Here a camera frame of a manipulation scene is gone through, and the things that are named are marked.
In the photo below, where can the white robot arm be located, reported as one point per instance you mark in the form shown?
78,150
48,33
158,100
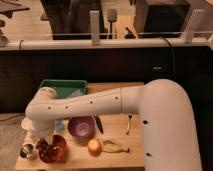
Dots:
166,115

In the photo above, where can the red bowl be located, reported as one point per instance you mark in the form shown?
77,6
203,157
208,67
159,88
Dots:
59,151

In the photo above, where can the white railing frame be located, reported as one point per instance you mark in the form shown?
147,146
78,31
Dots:
104,44

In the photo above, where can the green plastic bin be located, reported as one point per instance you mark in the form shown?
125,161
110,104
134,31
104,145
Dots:
66,88

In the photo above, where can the purple bowl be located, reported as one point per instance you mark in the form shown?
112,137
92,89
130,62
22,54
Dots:
81,127

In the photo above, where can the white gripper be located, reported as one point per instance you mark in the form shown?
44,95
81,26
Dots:
38,129

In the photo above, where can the small metal cup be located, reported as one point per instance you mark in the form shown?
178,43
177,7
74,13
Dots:
27,152

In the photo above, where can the black handled knife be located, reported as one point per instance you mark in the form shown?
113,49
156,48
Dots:
99,124

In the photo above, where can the wooden cutting board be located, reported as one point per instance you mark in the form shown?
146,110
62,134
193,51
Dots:
78,156

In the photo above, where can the silver spoon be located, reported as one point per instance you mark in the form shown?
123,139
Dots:
129,124

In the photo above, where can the blue sponge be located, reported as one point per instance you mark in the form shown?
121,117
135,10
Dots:
59,125

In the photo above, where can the dark red grapes bunch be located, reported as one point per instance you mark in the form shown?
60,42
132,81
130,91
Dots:
43,147

